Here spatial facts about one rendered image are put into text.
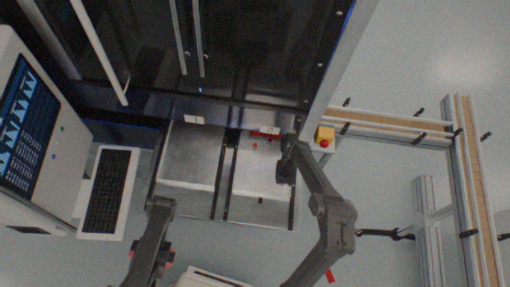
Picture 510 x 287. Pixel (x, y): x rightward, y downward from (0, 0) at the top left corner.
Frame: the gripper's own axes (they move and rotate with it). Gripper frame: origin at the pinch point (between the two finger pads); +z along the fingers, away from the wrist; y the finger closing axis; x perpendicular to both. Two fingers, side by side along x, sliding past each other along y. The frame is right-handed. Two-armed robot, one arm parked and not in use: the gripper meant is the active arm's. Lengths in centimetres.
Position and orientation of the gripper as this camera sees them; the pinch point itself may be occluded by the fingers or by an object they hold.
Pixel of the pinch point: (281, 183)
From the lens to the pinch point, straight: 146.1
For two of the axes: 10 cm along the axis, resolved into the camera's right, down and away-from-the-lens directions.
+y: 0.9, -7.9, 6.0
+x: -9.9, -1.2, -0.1
